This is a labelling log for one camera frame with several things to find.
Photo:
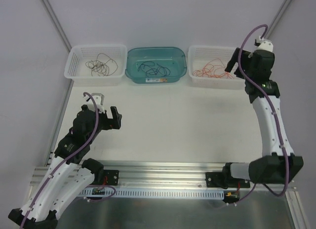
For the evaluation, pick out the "right white mesh basket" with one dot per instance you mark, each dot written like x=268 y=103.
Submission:
x=206 y=67

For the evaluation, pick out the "teal plastic tub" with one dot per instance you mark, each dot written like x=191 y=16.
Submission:
x=151 y=65

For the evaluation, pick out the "white slotted cable duct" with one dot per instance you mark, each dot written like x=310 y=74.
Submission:
x=153 y=193

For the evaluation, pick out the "white mesh basket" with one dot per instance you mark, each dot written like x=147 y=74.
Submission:
x=96 y=64
x=206 y=67

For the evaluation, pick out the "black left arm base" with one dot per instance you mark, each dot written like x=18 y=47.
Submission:
x=111 y=177

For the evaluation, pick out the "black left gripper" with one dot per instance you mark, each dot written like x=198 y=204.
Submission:
x=106 y=119

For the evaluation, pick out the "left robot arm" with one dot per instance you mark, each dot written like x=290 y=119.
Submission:
x=68 y=173

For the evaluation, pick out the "left white mesh basket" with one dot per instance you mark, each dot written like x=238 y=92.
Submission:
x=96 y=64

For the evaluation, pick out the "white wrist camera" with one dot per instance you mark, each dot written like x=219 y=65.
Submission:
x=264 y=44
x=98 y=98

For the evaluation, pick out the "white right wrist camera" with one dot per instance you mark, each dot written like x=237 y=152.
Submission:
x=264 y=44

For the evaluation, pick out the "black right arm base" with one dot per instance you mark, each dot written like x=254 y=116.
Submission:
x=218 y=180

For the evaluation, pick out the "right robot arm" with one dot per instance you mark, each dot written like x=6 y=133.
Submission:
x=278 y=164

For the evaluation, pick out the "aluminium frame rail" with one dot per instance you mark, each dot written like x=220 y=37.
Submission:
x=161 y=175

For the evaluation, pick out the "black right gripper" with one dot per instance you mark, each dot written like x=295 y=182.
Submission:
x=241 y=62

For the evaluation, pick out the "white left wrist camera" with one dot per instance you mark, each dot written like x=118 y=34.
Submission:
x=98 y=98

